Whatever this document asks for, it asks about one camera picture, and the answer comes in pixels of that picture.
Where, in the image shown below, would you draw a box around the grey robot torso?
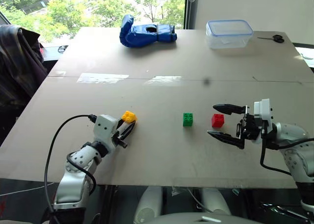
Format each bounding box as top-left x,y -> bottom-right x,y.
144,212 -> 266,224

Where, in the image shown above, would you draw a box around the yellow toy brick cube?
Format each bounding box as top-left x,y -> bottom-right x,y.
121,110 -> 138,125

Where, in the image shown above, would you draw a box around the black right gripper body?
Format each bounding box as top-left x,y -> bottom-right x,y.
235,105 -> 262,144

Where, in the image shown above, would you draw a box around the red toy brick cube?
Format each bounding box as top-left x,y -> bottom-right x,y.
211,113 -> 226,129

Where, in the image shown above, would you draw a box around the blue boxing glove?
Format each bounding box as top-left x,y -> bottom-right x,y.
119,14 -> 178,49

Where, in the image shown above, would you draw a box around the white rounded robot leg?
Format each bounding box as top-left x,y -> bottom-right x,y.
133,186 -> 163,224
201,188 -> 232,216

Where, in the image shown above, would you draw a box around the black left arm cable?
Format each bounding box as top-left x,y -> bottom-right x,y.
44,113 -> 97,224

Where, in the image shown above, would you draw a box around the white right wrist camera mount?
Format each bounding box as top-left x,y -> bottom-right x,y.
252,98 -> 274,145

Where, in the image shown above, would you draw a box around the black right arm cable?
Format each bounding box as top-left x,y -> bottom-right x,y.
260,127 -> 314,176

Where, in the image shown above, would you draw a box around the green toy brick cube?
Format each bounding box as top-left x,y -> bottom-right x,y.
183,112 -> 194,127

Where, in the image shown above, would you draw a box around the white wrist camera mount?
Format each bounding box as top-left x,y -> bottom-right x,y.
252,98 -> 274,145
94,114 -> 119,152

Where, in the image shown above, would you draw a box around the white side table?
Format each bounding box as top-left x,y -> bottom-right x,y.
295,46 -> 314,69

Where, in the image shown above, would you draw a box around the clear blue-rimmed plastic container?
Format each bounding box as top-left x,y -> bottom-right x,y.
205,19 -> 254,50

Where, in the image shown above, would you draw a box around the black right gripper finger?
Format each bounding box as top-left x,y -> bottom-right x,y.
212,103 -> 247,116
207,130 -> 246,150

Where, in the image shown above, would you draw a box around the black scissors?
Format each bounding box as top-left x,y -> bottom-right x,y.
257,34 -> 286,44

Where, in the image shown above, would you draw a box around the dark window frame post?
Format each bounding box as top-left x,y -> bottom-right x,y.
184,0 -> 200,30

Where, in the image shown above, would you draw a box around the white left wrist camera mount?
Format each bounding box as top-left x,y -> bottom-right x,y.
94,114 -> 119,152

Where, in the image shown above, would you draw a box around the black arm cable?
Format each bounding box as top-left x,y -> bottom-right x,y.
44,113 -> 97,224
260,127 -> 314,176

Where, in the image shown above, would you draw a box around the plaid garment on chair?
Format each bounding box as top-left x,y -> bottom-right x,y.
0,24 -> 49,107

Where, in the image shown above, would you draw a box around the dark glossy floor object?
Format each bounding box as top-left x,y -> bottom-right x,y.
259,201 -> 310,223

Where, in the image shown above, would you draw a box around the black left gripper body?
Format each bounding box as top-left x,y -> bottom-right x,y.
111,130 -> 129,149

